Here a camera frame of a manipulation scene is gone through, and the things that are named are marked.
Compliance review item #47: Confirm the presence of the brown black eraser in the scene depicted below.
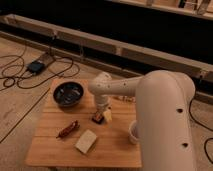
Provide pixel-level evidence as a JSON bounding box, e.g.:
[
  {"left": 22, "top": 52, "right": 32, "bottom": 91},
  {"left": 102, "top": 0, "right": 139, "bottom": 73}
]
[{"left": 92, "top": 111, "right": 104, "bottom": 124}]

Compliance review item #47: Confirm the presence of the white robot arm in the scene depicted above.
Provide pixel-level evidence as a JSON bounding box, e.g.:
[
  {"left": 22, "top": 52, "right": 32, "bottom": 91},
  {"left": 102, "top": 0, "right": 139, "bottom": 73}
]
[{"left": 88, "top": 70, "right": 197, "bottom": 171}]

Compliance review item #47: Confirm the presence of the dark ceramic bowl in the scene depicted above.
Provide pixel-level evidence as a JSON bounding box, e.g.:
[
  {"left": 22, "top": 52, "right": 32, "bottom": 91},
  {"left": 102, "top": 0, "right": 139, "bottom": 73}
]
[{"left": 53, "top": 81, "right": 84, "bottom": 107}]

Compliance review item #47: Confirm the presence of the white patterned box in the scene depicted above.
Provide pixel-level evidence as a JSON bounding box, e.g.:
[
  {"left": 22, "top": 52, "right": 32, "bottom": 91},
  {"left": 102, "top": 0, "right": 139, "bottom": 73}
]
[{"left": 122, "top": 96, "right": 134, "bottom": 102}]

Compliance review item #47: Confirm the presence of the white sponge block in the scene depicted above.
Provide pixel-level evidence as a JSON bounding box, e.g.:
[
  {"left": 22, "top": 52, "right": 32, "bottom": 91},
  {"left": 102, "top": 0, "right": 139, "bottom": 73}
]
[{"left": 75, "top": 129, "right": 97, "bottom": 154}]

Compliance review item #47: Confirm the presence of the wooden table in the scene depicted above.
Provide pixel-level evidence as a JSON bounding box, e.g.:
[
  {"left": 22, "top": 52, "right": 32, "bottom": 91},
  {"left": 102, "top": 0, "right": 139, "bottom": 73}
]
[{"left": 24, "top": 78, "right": 143, "bottom": 171}]

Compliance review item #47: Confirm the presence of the black power adapter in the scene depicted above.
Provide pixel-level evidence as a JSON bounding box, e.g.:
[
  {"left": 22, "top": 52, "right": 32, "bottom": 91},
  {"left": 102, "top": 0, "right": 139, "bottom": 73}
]
[{"left": 27, "top": 61, "right": 45, "bottom": 74}]

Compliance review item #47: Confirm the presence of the wooden floor rail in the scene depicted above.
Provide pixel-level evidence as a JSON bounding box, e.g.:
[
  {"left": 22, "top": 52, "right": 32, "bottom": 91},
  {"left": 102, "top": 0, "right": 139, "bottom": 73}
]
[{"left": 0, "top": 13, "right": 213, "bottom": 104}]

